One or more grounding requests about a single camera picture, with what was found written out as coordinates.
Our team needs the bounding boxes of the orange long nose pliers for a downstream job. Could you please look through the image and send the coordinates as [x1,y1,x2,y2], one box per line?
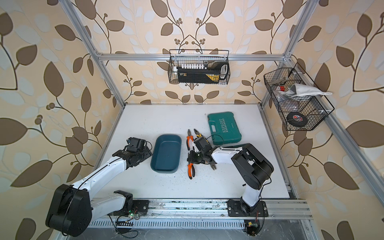
[188,163,196,180]

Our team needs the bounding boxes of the yellow black combination pliers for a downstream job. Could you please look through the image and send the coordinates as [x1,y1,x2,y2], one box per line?
[194,129,209,145]

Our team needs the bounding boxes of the orange handled pliers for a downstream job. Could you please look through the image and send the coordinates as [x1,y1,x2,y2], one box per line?
[187,129,195,151]

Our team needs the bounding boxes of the teal plastic storage box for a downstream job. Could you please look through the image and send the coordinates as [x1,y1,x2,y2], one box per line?
[151,134,182,174]

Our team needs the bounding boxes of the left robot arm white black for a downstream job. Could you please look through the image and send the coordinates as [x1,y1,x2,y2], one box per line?
[45,146,152,237]

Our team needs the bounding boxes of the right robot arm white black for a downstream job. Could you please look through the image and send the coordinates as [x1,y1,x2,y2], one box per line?
[187,144,274,216]

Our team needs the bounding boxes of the black yellow tool box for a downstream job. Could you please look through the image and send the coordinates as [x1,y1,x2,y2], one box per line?
[174,62,230,84]

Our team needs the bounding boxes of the green tool case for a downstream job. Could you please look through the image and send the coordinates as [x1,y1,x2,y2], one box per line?
[207,112,242,146]

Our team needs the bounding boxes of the black red wheel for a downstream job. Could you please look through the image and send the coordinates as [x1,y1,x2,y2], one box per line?
[287,112,308,128]

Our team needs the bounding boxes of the grey cloth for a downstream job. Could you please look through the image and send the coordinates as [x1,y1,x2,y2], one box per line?
[284,84,333,97]

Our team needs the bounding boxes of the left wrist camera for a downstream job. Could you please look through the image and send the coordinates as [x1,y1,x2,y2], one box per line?
[124,137,147,153]

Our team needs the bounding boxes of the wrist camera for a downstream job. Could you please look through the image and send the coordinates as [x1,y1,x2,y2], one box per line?
[194,137,213,154]
[124,137,147,153]

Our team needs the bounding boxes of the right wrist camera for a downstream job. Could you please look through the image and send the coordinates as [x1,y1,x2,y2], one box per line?
[194,137,213,154]

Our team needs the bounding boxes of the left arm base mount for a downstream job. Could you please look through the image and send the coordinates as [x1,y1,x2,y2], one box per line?
[113,200,150,218]

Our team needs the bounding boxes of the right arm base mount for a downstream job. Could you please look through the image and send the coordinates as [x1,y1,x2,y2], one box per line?
[227,199,269,218]

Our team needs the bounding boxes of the back wire basket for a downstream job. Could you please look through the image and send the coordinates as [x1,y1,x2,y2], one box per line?
[168,49,231,85]

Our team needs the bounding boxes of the wire basket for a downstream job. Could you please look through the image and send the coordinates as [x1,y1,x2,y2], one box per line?
[168,49,231,85]
[264,63,335,131]

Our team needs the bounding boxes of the right wire basket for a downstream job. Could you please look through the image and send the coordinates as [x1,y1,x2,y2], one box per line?
[264,63,335,131]

